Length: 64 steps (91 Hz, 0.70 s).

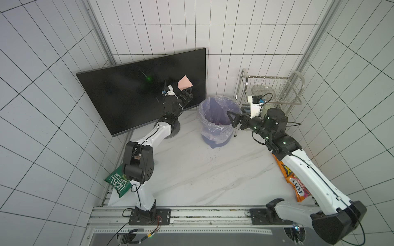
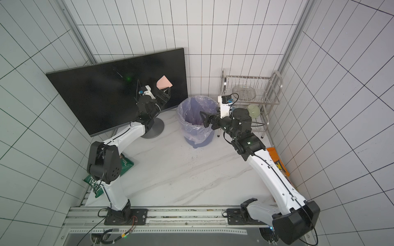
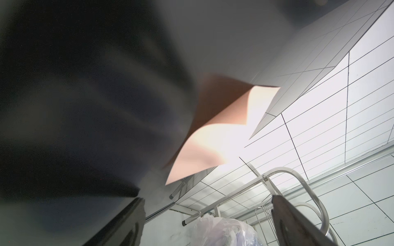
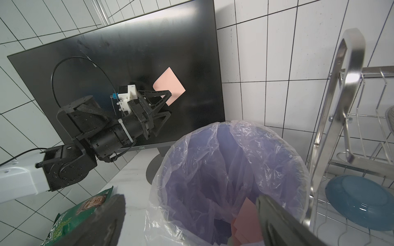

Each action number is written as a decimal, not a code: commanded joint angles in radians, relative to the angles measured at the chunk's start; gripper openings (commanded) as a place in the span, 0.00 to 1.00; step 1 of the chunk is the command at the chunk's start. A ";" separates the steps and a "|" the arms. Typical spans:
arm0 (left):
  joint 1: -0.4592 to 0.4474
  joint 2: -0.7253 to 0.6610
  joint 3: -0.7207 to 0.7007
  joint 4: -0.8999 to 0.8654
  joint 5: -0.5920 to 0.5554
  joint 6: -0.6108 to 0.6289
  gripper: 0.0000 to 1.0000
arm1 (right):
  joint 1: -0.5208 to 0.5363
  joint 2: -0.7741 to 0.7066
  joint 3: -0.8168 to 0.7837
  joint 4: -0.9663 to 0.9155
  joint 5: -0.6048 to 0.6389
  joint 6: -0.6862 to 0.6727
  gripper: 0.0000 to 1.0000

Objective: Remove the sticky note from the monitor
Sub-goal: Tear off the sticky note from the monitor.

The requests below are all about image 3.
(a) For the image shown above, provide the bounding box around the black flat monitor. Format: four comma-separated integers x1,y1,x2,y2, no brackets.
0,0,394,246

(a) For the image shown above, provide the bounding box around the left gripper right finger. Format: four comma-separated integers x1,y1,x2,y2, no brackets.
271,195,336,246

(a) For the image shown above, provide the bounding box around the pink note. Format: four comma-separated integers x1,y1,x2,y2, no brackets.
166,75,280,185

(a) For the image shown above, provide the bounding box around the purple trash bin with liner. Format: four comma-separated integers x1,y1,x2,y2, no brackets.
190,215,264,246

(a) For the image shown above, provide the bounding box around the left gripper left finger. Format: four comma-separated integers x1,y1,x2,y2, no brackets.
85,197,146,246

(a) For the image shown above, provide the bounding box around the steel dish rack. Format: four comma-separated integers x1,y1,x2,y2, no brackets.
182,167,338,246

